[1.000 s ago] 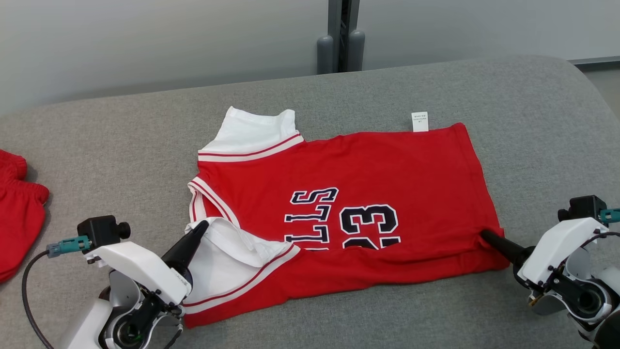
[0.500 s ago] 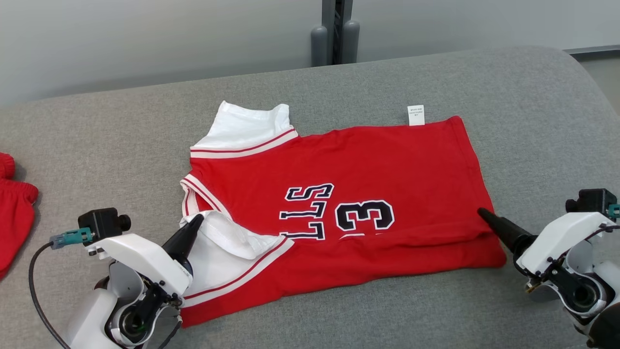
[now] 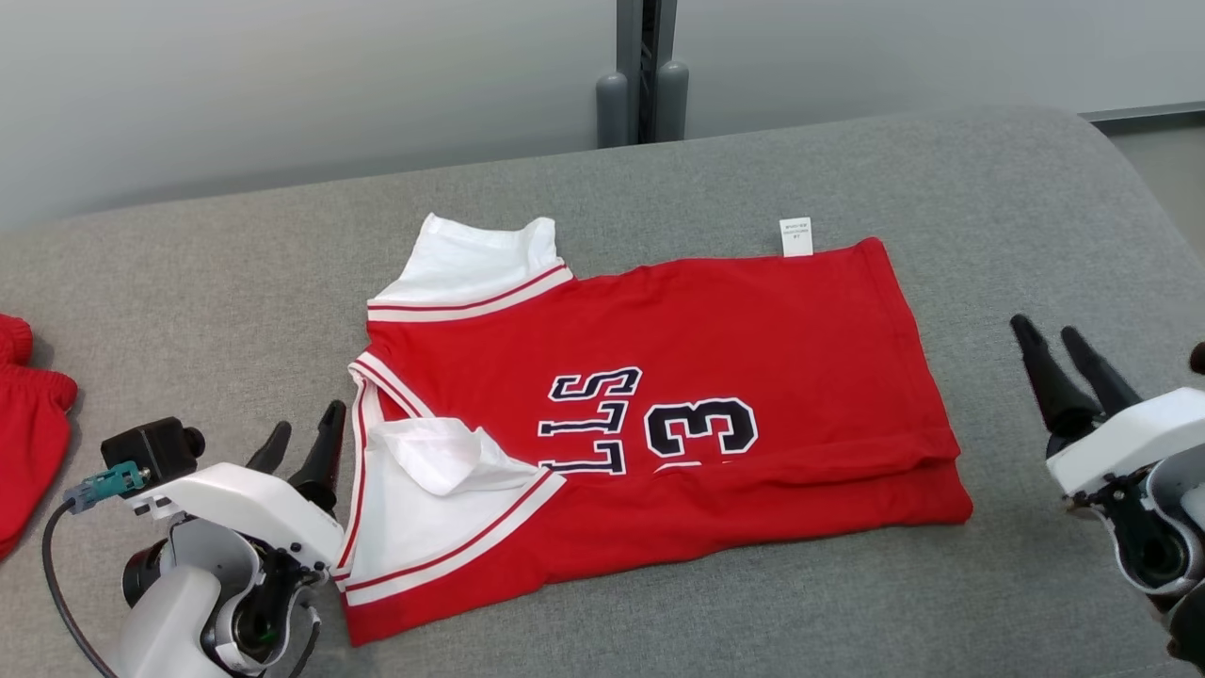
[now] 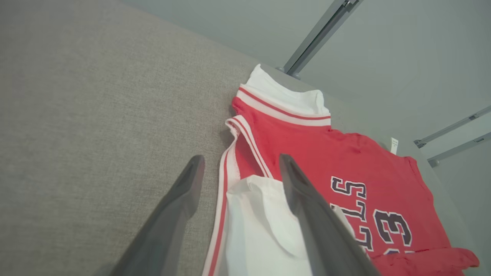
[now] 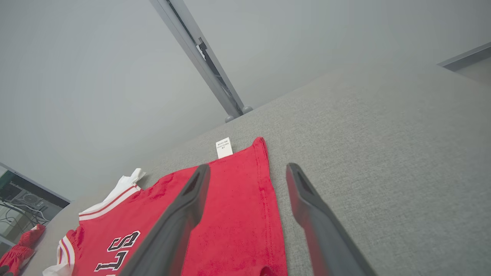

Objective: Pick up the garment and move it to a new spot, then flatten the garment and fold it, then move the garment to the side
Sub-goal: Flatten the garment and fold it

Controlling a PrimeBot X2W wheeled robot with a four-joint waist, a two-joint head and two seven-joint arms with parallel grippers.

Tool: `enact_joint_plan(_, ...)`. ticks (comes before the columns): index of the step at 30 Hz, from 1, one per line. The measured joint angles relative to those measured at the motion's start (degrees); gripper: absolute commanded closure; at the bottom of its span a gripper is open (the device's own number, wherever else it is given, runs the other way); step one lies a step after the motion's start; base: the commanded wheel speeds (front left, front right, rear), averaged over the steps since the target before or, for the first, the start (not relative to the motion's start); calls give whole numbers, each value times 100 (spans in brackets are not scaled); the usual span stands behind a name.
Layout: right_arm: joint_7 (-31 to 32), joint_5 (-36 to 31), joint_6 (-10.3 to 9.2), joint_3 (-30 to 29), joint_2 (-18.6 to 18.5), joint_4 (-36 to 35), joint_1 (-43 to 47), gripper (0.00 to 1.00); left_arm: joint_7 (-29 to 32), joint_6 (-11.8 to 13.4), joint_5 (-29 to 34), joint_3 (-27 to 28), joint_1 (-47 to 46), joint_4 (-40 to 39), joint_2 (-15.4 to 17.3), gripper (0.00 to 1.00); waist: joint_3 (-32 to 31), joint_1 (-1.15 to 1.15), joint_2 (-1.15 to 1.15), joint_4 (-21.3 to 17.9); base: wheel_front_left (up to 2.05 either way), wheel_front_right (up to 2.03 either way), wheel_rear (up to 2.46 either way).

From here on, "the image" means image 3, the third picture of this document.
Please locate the grey partition post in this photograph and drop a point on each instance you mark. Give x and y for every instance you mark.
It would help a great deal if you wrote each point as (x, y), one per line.
(612, 104)

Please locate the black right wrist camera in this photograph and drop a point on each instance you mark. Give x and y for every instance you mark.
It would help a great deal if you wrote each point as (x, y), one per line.
(1198, 358)

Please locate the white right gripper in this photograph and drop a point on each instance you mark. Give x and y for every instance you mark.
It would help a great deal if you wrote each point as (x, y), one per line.
(1139, 438)

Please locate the red basketball shorts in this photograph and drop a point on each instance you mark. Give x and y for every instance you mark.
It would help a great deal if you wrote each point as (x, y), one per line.
(33, 443)

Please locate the red Bulls basketball jersey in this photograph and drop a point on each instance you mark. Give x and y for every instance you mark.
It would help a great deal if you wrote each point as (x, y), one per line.
(753, 330)

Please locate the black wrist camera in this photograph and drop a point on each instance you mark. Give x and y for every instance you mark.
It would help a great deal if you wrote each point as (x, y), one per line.
(1198, 358)
(151, 447)

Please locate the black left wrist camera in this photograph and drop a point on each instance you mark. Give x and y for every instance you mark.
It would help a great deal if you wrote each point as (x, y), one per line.
(151, 447)

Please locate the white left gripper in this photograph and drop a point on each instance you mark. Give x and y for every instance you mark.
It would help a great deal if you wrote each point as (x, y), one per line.
(245, 504)

